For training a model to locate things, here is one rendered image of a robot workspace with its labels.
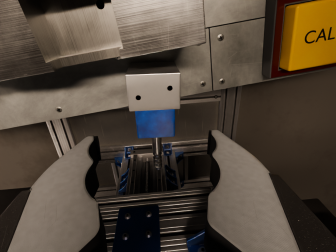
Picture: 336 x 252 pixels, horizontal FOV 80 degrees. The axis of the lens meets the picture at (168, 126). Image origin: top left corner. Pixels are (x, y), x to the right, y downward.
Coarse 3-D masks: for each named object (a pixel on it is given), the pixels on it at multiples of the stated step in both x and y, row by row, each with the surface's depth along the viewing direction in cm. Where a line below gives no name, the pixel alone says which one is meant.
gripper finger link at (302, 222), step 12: (276, 180) 8; (276, 192) 8; (288, 192) 8; (288, 204) 7; (300, 204) 7; (288, 216) 7; (300, 216) 7; (312, 216) 7; (300, 228) 6; (312, 228) 6; (324, 228) 6; (300, 240) 6; (312, 240) 6; (324, 240) 6
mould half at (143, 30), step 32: (0, 0) 12; (128, 0) 12; (160, 0) 12; (192, 0) 13; (0, 32) 13; (128, 32) 13; (160, 32) 13; (192, 32) 13; (0, 64) 13; (32, 64) 14
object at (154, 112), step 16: (144, 64) 22; (160, 64) 21; (128, 80) 18; (144, 80) 18; (160, 80) 18; (176, 80) 19; (128, 96) 19; (144, 96) 19; (160, 96) 19; (176, 96) 19; (144, 112) 21; (160, 112) 21; (144, 128) 22; (160, 128) 22; (160, 144) 24; (160, 160) 26
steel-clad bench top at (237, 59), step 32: (224, 0) 20; (256, 0) 21; (224, 32) 22; (256, 32) 22; (96, 64) 22; (128, 64) 23; (192, 64) 23; (224, 64) 24; (256, 64) 24; (0, 96) 23; (32, 96) 24; (64, 96) 24; (96, 96) 24; (0, 128) 25
